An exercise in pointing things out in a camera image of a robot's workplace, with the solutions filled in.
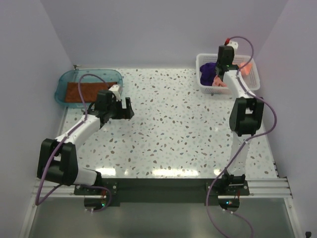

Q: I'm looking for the brown towel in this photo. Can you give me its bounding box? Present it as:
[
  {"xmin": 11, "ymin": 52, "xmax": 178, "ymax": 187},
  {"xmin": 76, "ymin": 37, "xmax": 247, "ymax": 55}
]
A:
[{"xmin": 64, "ymin": 82, "xmax": 117, "ymax": 103}]

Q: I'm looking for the pink towel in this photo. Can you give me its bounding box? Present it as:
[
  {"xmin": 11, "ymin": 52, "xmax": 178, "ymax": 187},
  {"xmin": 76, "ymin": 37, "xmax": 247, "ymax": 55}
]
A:
[{"xmin": 212, "ymin": 62, "xmax": 253, "ymax": 87}]

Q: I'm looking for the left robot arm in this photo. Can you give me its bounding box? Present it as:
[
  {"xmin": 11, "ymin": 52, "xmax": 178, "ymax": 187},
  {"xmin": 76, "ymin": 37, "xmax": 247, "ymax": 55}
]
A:
[{"xmin": 37, "ymin": 90, "xmax": 134, "ymax": 198}]

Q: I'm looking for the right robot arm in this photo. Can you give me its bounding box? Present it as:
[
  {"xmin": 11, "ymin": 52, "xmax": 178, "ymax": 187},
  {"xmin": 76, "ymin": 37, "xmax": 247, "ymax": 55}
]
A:
[{"xmin": 212, "ymin": 43, "xmax": 264, "ymax": 195}]

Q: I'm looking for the purple towel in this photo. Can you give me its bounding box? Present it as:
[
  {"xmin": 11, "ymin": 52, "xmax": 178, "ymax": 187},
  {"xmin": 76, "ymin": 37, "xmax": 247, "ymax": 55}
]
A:
[{"xmin": 200, "ymin": 62, "xmax": 219, "ymax": 86}]

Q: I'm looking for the blue transparent plastic tray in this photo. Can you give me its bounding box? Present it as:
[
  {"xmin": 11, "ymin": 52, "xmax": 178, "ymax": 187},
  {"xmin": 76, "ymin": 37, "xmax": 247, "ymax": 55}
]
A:
[{"xmin": 54, "ymin": 69, "xmax": 123, "ymax": 109}]

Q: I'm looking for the white plastic basket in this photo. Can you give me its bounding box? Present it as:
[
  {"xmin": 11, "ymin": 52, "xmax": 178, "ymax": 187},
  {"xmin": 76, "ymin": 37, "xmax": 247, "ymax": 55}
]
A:
[{"xmin": 196, "ymin": 54, "xmax": 261, "ymax": 94}]

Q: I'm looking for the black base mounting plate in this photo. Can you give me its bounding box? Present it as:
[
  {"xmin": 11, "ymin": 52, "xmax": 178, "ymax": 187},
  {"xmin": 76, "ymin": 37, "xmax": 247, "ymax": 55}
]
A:
[{"xmin": 74, "ymin": 178, "xmax": 250, "ymax": 207}]

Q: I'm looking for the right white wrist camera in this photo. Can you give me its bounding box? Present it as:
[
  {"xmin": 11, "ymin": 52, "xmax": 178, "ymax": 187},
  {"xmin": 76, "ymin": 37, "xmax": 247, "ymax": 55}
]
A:
[{"xmin": 224, "ymin": 38, "xmax": 239, "ymax": 50}]

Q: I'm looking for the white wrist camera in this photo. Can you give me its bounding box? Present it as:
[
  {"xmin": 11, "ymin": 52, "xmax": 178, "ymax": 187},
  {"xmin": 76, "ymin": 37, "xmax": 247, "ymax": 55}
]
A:
[
  {"xmin": 224, "ymin": 38, "xmax": 239, "ymax": 50},
  {"xmin": 109, "ymin": 84, "xmax": 122, "ymax": 101}
]

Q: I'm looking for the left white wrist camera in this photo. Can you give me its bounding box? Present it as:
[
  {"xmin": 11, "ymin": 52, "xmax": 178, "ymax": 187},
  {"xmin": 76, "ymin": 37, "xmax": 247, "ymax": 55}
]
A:
[{"xmin": 109, "ymin": 84, "xmax": 122, "ymax": 101}]

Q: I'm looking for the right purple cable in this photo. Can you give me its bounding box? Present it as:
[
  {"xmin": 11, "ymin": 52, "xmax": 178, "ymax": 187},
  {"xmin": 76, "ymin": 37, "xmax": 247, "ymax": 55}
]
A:
[{"xmin": 206, "ymin": 36, "xmax": 277, "ymax": 238}]

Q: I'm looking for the purple cable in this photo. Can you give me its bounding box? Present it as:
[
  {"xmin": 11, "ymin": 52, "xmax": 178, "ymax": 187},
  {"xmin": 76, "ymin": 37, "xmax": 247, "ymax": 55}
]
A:
[
  {"xmin": 35, "ymin": 73, "xmax": 116, "ymax": 213},
  {"xmin": 206, "ymin": 36, "xmax": 277, "ymax": 238}
]

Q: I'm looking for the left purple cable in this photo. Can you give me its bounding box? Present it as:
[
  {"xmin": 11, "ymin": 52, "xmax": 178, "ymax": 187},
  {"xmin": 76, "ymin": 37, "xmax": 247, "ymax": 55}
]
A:
[{"xmin": 35, "ymin": 73, "xmax": 116, "ymax": 213}]

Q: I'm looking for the aluminium frame rail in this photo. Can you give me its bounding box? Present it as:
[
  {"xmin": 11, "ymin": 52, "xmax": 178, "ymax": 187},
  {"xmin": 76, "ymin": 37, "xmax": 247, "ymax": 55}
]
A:
[{"xmin": 31, "ymin": 177, "xmax": 293, "ymax": 199}]

